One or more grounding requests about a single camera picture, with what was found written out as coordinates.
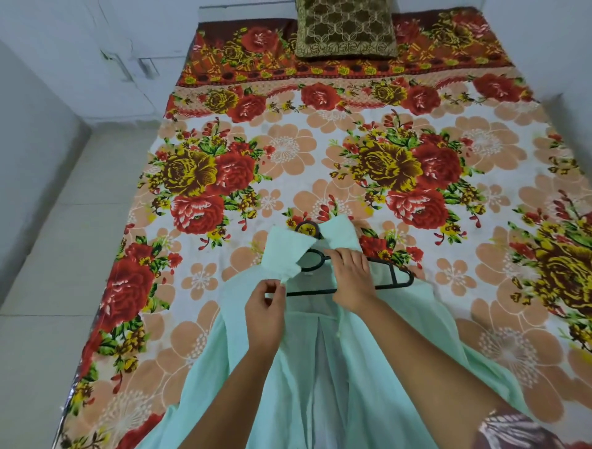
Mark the white wall socket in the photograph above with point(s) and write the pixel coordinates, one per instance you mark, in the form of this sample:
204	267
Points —
116	65
149	68

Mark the olive gold patterned cushion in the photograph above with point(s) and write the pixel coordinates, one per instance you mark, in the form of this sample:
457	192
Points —
347	28

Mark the person's left forearm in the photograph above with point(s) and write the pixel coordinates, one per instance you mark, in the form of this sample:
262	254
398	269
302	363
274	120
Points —
236	402

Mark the person's left hand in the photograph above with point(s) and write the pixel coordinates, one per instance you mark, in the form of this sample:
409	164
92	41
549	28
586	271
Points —
266	319

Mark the white bed frame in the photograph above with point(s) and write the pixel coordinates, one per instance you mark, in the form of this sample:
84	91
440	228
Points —
245	11

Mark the mint green shirt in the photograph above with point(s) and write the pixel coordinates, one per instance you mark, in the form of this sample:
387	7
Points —
222	361

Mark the person's right forearm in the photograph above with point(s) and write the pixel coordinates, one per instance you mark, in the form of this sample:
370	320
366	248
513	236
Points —
425	374

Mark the floral bedsheet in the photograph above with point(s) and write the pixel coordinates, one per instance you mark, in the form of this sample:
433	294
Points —
323	152

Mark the person's right hand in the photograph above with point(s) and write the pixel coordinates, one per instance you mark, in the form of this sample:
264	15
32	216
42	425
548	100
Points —
354	277

